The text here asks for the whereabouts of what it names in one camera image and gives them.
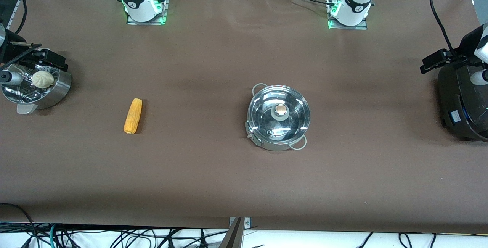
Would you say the yellow corn cob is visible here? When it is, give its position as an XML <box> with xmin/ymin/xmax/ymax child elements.
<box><xmin>123</xmin><ymin>98</ymin><xmax>143</xmax><ymax>134</ymax></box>

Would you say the glass pot lid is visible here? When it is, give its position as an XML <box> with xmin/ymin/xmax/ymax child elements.
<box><xmin>247</xmin><ymin>85</ymin><xmax>310</xmax><ymax>142</ymax></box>

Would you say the steel steamer pot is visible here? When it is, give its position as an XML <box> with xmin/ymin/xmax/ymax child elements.
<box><xmin>1</xmin><ymin>63</ymin><xmax>72</xmax><ymax>115</ymax></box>

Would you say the stainless steel pot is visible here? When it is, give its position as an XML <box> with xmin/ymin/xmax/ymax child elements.
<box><xmin>245</xmin><ymin>83</ymin><xmax>310</xmax><ymax>151</ymax></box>

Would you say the white steamed bun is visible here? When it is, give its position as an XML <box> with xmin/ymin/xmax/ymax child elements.
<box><xmin>31</xmin><ymin>71</ymin><xmax>55</xmax><ymax>89</ymax></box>

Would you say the black rice cooker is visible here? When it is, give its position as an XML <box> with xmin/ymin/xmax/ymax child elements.
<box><xmin>438</xmin><ymin>63</ymin><xmax>488</xmax><ymax>142</ymax></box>

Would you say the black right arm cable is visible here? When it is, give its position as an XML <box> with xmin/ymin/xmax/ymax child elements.
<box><xmin>14</xmin><ymin>0</ymin><xmax>28</xmax><ymax>35</ymax></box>

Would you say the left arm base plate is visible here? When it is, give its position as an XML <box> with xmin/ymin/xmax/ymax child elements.
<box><xmin>328</xmin><ymin>0</ymin><xmax>368</xmax><ymax>30</ymax></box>

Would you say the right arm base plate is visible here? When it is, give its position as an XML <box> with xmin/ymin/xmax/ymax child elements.
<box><xmin>127</xmin><ymin>0</ymin><xmax>167</xmax><ymax>25</ymax></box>

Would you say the black looped floor cable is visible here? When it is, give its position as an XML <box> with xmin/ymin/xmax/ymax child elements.
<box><xmin>0</xmin><ymin>203</ymin><xmax>39</xmax><ymax>248</ymax></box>

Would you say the metal table edge bracket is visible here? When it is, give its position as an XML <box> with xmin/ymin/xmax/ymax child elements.
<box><xmin>229</xmin><ymin>217</ymin><xmax>251</xmax><ymax>230</ymax></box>

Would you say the dark camera pole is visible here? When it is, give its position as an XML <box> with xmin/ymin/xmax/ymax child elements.
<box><xmin>219</xmin><ymin>217</ymin><xmax>244</xmax><ymax>248</ymax></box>

